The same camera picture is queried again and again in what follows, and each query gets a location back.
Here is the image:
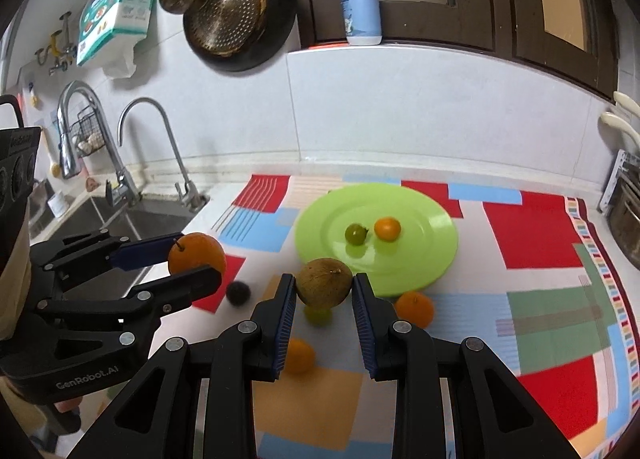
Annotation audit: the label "thin gooseneck faucet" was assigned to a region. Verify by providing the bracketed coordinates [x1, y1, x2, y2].
[117, 97, 210, 212]

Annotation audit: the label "stainless steel sink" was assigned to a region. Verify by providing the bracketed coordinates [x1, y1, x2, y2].
[27, 191, 201, 290]

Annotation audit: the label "dark purple fruit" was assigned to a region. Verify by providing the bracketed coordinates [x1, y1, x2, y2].
[226, 280, 252, 307]

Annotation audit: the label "black wire basket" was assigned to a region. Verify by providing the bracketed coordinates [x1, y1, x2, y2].
[70, 106, 108, 157]

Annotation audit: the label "stainless steel pot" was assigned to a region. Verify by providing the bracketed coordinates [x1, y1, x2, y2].
[607, 174, 640, 257]

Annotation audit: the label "colourful patchwork tablecloth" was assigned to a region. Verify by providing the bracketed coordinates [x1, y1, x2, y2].
[190, 174, 633, 459]

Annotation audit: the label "black frying pan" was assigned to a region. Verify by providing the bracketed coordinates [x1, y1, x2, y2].
[182, 0, 296, 72]

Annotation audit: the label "white pan handle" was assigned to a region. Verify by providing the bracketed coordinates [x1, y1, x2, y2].
[600, 111, 640, 144]
[614, 91, 640, 116]

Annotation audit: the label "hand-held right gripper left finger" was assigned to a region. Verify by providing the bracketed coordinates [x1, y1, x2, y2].
[65, 273, 298, 459]

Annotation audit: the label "brass strainer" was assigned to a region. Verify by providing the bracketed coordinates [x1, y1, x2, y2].
[185, 0, 266, 57]

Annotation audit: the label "wall hooks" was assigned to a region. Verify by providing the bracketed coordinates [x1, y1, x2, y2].
[34, 11, 76, 74]

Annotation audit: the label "teal paper towel package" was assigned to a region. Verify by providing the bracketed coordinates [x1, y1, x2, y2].
[76, 0, 160, 80]

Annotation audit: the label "metal dish rack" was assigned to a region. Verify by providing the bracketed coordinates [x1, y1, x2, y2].
[600, 149, 640, 212]

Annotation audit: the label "large chrome faucet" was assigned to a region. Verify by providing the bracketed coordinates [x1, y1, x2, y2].
[56, 80, 141, 207]

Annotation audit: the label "person's left forearm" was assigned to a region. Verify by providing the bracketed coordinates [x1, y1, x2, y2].
[0, 219, 32, 340]

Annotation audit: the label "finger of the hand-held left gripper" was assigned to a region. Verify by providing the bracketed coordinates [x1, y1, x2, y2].
[37, 264, 223, 322]
[30, 228, 185, 301]

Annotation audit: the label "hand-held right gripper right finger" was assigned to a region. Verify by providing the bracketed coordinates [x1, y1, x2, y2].
[351, 272, 581, 459]

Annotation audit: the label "small orange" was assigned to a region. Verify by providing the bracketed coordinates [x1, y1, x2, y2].
[285, 338, 317, 374]
[394, 291, 435, 330]
[374, 217, 402, 242]

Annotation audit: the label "brown kiwi fruit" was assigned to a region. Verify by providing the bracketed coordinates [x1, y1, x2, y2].
[296, 258, 354, 310]

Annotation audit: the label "large orange with stem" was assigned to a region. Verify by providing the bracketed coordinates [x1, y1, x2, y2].
[167, 232, 227, 281]

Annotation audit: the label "green plate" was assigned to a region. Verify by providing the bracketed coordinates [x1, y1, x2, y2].
[293, 184, 459, 298]

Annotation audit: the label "person's left hand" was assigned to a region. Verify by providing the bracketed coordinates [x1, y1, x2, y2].
[52, 395, 83, 415]

